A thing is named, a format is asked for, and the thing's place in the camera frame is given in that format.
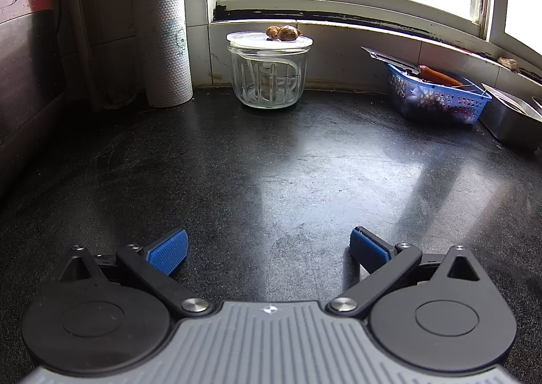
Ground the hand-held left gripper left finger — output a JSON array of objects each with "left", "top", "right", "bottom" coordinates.
[{"left": 55, "top": 228, "right": 211, "bottom": 318}]

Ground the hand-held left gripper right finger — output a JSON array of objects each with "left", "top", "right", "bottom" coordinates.
[{"left": 327, "top": 227, "right": 487, "bottom": 318}]

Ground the blue plastic basket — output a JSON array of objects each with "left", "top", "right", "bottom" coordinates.
[{"left": 387, "top": 63, "right": 493, "bottom": 128}]

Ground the steel rectangular container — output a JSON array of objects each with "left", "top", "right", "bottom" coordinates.
[{"left": 480, "top": 83, "right": 542, "bottom": 152}]

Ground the glass jar with clear lid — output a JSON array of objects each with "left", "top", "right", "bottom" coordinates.
[{"left": 226, "top": 30, "right": 314, "bottom": 110}]

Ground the paper towel roll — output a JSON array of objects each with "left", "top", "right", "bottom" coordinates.
[{"left": 130, "top": 0, "right": 194, "bottom": 109}]

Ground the dark red kitchen appliance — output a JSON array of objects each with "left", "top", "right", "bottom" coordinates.
[{"left": 0, "top": 0, "right": 65, "bottom": 198}]

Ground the ginger piece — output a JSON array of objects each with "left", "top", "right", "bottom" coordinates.
[{"left": 266, "top": 25, "right": 303, "bottom": 42}]

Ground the knife with orange handle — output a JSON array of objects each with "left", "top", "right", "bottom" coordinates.
[{"left": 361, "top": 46, "right": 465, "bottom": 87}]

